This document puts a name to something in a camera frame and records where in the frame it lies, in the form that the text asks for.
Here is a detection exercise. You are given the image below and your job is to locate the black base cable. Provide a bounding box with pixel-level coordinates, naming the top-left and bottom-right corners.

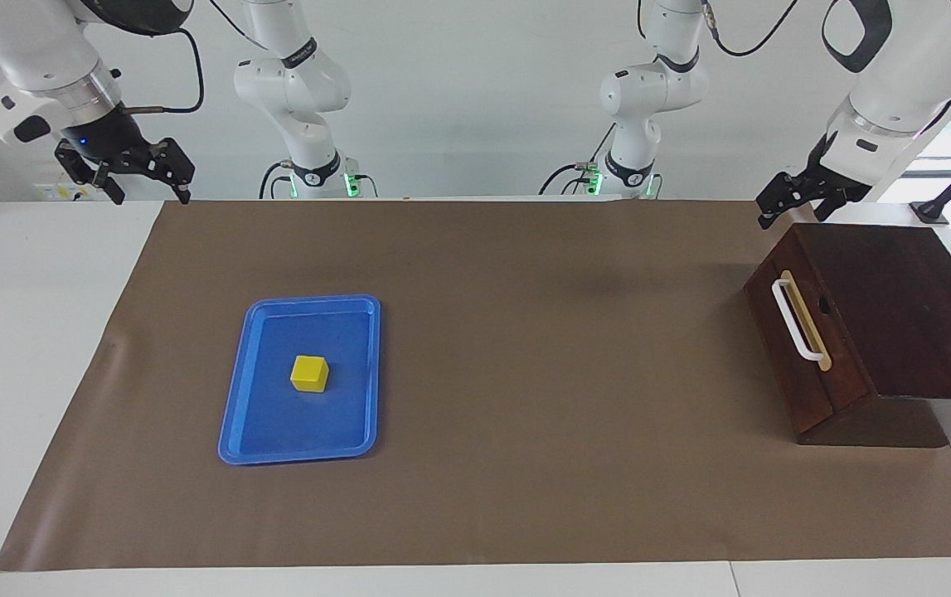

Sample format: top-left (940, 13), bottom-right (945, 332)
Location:
top-left (259, 160), bottom-right (294, 200)
top-left (539, 124), bottom-right (619, 196)

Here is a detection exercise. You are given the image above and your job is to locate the dark wooden cabinet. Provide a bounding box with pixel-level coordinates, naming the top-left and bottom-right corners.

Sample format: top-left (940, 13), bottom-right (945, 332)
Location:
top-left (745, 222), bottom-right (951, 449)

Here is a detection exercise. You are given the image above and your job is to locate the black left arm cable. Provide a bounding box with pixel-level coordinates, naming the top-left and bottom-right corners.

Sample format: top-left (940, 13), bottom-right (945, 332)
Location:
top-left (703, 0), bottom-right (799, 58)

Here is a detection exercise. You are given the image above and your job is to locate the brown paper mat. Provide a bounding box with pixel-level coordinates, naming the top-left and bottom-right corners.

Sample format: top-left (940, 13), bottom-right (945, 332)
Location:
top-left (0, 199), bottom-right (951, 573)

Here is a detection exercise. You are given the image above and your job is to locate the white wall outlet box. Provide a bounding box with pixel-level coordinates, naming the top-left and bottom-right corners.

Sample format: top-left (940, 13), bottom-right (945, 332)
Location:
top-left (34, 182), bottom-right (99, 202)

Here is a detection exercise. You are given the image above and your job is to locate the wooden drawer with white handle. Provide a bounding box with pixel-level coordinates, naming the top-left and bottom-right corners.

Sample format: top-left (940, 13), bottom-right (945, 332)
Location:
top-left (753, 245), bottom-right (876, 420)

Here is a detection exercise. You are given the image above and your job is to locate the blue plastic tray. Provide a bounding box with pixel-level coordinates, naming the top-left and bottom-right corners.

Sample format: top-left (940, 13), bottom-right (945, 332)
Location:
top-left (217, 294), bottom-right (382, 466)

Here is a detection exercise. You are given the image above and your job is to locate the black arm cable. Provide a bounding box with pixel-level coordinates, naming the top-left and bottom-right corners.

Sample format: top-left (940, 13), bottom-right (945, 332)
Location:
top-left (119, 27), bottom-right (205, 114)
top-left (703, 0), bottom-right (799, 58)

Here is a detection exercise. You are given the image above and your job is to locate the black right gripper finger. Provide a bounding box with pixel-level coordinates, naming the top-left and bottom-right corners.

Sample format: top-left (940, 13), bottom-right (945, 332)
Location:
top-left (55, 143), bottom-right (125, 206)
top-left (131, 139), bottom-right (196, 204)

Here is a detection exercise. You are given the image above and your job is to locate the yellow block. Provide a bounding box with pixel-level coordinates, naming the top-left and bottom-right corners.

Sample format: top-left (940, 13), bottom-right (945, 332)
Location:
top-left (290, 355), bottom-right (332, 394)

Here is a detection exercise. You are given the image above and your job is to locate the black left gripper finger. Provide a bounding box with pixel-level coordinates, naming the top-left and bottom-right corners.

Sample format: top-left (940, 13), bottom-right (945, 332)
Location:
top-left (811, 189), bottom-right (849, 221)
top-left (757, 172), bottom-right (812, 230)

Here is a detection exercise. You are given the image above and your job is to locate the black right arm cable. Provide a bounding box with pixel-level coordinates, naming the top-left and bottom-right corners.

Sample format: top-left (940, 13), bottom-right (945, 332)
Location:
top-left (119, 27), bottom-right (205, 114)

